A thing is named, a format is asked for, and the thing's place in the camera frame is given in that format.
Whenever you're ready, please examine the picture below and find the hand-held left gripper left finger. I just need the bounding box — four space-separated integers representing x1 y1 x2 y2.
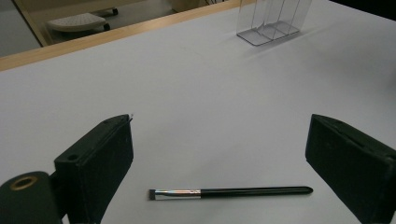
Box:
53 113 134 224

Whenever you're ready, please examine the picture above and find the clear acrylic brush organizer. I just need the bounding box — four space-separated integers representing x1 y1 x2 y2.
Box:
235 0 313 47

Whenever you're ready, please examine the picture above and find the wooden table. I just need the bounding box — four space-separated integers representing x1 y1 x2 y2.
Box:
0 0 250 73

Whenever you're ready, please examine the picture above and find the light wooden desk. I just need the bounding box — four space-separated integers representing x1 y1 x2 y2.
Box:
11 0 225 48

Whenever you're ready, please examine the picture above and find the thin black flat-tip makeup brush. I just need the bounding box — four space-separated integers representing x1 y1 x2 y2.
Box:
148 186 314 202

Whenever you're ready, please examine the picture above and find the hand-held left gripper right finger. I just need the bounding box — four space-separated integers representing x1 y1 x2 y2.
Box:
304 113 396 224

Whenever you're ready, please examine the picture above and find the wheeled footrest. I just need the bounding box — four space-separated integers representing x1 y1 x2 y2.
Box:
46 7 120 34

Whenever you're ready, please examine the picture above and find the black curtain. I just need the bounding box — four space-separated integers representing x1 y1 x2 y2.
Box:
329 0 396 21

